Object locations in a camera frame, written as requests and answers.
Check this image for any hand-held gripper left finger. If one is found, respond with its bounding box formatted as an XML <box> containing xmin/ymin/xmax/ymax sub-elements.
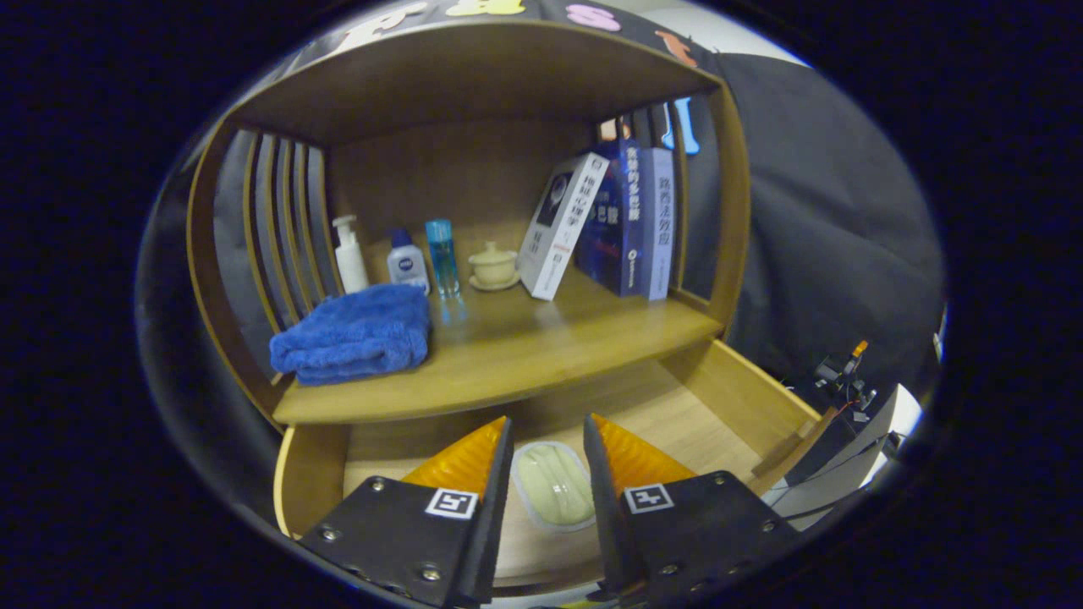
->
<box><xmin>300</xmin><ymin>414</ymin><xmax>515</xmax><ymax>608</ymax></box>

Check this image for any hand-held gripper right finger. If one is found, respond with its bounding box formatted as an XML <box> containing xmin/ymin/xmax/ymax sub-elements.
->
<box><xmin>583</xmin><ymin>413</ymin><xmax>800</xmax><ymax>606</ymax></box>

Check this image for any pale green scrub brush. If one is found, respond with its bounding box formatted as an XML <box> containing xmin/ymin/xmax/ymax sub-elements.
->
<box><xmin>511</xmin><ymin>441</ymin><xmax>597</xmax><ymax>532</ymax></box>

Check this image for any wooden countertop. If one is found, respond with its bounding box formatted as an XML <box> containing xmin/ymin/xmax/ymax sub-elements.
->
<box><xmin>272</xmin><ymin>271</ymin><xmax>724</xmax><ymax>425</ymax></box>

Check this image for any blue folded towel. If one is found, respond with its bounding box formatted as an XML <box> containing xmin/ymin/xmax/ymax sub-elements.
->
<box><xmin>269</xmin><ymin>283</ymin><xmax>432</xmax><ymax>387</ymax></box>

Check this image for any cream lidded teacup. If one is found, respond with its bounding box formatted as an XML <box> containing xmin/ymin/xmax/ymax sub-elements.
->
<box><xmin>468</xmin><ymin>241</ymin><xmax>521</xmax><ymax>293</ymax></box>

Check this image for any clear blue bottle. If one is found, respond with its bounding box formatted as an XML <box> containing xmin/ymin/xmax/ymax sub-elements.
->
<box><xmin>425</xmin><ymin>219</ymin><xmax>462</xmax><ymax>299</ymax></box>

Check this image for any white bottle with blue cap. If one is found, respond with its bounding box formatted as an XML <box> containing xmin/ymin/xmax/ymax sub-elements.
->
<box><xmin>387</xmin><ymin>228</ymin><xmax>431</xmax><ymax>295</ymax></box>

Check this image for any black device with orange tip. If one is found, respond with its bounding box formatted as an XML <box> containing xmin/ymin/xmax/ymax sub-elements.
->
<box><xmin>812</xmin><ymin>340</ymin><xmax>881</xmax><ymax>415</ymax></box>

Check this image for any white pump bottle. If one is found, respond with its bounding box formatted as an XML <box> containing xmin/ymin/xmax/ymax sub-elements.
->
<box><xmin>332</xmin><ymin>215</ymin><xmax>371</xmax><ymax>295</ymax></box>

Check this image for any dark blue book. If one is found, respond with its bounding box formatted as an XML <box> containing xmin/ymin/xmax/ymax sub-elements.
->
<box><xmin>577</xmin><ymin>140</ymin><xmax>644</xmax><ymax>297</ymax></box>

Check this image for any white book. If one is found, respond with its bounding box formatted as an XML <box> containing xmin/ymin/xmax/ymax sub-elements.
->
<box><xmin>517</xmin><ymin>152</ymin><xmax>610</xmax><ymax>301</ymax></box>

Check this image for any pale lavender book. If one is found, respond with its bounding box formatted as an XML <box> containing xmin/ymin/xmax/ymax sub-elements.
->
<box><xmin>639</xmin><ymin>147</ymin><xmax>678</xmax><ymax>302</ymax></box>

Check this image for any white board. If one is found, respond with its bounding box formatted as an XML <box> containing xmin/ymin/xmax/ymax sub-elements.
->
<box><xmin>888</xmin><ymin>385</ymin><xmax>925</xmax><ymax>441</ymax></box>

